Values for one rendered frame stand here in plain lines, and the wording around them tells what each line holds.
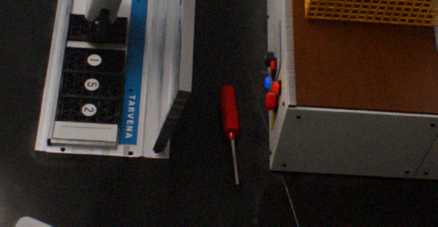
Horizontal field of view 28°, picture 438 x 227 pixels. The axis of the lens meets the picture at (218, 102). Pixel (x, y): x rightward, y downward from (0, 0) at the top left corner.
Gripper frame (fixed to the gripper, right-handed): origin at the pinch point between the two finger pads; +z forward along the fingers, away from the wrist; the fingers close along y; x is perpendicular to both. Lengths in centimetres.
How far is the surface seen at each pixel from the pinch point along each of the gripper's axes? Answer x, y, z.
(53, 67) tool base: -6.0, 8.3, 3.8
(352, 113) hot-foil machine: 34.9, 24.6, -21.7
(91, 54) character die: -0.3, 5.9, 1.5
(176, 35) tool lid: 11.4, 7.9, -10.4
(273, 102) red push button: 26.3, 19.1, -12.8
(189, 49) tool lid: 11.4, 16.9, -19.0
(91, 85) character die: 0.3, 12.2, 1.4
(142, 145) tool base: 9.2, 22.3, 0.5
